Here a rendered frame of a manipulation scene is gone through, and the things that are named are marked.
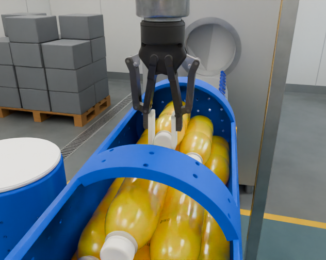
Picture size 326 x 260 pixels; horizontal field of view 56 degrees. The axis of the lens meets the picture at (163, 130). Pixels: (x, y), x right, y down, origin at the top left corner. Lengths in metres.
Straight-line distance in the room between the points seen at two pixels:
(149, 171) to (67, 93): 3.31
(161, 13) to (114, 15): 4.96
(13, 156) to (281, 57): 1.05
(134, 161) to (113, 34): 5.13
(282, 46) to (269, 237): 1.28
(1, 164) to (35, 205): 0.15
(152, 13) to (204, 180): 0.26
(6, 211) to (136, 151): 0.45
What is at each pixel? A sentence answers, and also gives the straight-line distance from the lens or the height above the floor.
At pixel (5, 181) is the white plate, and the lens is 0.80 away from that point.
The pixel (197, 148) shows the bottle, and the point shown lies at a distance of 0.64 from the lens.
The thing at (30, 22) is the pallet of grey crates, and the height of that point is 1.14.
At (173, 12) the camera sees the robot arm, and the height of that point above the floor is 1.41.
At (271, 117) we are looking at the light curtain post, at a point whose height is 0.93.
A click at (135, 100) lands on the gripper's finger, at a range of 0.58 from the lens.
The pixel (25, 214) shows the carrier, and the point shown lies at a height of 0.95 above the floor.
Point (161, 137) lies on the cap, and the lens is 0.60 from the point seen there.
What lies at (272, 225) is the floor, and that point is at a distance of 2.30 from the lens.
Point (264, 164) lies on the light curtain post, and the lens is 1.55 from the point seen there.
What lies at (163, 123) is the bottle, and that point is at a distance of 0.63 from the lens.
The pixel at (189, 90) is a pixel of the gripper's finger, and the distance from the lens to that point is 0.55.
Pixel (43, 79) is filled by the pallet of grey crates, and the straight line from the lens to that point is 3.79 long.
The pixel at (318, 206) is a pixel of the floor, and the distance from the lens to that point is 2.60.
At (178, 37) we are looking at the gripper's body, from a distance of 0.52.
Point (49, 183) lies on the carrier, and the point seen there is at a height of 1.00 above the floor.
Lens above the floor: 1.43
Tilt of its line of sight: 24 degrees down
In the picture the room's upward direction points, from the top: straight up
